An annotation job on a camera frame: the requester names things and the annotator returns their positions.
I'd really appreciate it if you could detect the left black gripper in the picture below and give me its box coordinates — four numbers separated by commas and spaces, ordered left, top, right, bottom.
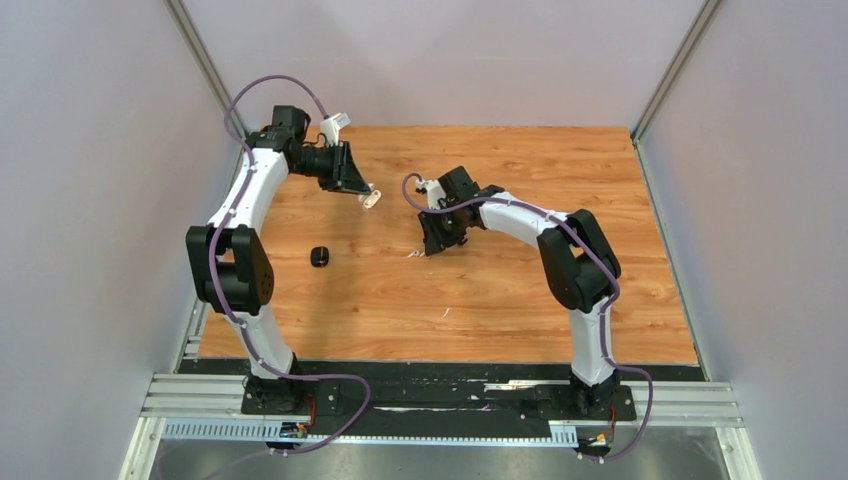
290, 140, 370, 196

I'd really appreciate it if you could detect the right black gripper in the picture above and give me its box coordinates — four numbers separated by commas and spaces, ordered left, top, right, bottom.
420, 201, 467, 256

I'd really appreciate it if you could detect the cream earbud charging case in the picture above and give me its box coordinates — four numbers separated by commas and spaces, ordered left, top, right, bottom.
359, 189, 382, 210

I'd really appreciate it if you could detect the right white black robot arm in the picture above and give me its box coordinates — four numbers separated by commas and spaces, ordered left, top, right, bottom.
408, 167, 621, 418

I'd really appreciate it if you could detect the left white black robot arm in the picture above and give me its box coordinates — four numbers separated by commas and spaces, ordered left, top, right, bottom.
186, 105, 373, 413

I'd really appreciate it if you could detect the black earbud charging case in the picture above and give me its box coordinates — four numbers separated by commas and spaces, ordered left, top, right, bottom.
310, 246, 330, 268

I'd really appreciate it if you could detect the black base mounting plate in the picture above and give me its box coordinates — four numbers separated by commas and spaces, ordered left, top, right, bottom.
177, 358, 706, 439

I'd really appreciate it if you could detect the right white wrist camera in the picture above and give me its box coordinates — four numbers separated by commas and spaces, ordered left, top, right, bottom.
422, 180, 446, 210

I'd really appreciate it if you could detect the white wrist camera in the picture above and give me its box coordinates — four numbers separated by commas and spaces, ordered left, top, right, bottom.
422, 180, 446, 210
320, 112, 351, 146

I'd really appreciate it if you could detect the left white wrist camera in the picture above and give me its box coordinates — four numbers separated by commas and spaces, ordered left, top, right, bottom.
320, 112, 351, 146

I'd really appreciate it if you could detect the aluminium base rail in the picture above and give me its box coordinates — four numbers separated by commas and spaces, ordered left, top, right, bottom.
121, 374, 760, 479

